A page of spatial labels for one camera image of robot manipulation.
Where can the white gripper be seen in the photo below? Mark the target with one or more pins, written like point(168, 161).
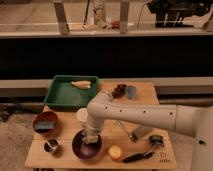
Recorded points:
point(92, 131)

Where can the purple bowl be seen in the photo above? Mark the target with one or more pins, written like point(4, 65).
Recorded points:
point(85, 151)

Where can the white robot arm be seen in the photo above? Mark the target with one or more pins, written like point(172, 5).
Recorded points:
point(196, 122)

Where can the brown wooden bowl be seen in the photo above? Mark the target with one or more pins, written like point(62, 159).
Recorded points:
point(45, 122)

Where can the white cup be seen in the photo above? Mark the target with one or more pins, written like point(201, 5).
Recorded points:
point(82, 115)

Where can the yellow apple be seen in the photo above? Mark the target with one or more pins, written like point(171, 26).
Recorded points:
point(115, 152)

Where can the small metal cup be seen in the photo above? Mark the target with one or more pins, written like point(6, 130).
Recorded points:
point(51, 146)

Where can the metal spoon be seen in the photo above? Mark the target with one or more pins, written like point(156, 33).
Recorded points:
point(130, 136)

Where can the green plastic tray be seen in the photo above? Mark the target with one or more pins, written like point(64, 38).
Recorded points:
point(62, 95)

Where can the dark red grapes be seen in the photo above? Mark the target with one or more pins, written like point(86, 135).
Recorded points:
point(119, 91)

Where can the blue cup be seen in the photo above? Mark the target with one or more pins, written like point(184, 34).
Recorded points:
point(131, 92)

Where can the round metal tin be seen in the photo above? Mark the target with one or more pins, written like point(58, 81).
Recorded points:
point(156, 140)

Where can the black handled utensil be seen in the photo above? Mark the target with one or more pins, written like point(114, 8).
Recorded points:
point(138, 156)

